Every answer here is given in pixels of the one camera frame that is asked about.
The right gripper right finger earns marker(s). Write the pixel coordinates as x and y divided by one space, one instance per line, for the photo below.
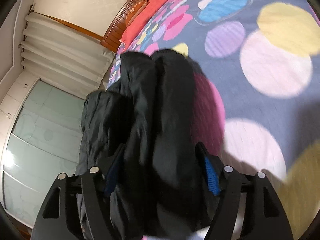
264 216

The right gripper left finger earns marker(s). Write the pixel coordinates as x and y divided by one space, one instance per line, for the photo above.
59 216

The black puffer jacket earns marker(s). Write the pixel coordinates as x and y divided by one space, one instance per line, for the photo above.
142 132

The frosted glass wardrobe door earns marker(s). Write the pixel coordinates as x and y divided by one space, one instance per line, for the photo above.
44 142

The white upper cabinets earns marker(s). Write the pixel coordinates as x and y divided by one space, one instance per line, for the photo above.
14 99

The white window curtain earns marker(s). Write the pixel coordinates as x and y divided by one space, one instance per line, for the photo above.
64 57

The colourful polka dot bedspread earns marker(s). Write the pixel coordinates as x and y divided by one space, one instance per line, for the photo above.
259 91

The wooden headboard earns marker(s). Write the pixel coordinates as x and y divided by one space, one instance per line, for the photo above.
111 39

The orange embroidered cushion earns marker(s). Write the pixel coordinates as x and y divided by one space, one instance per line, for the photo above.
135 10

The red pillow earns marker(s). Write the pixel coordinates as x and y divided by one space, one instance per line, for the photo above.
141 20

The wooden wall trim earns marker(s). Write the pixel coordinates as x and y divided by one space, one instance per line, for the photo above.
70 25

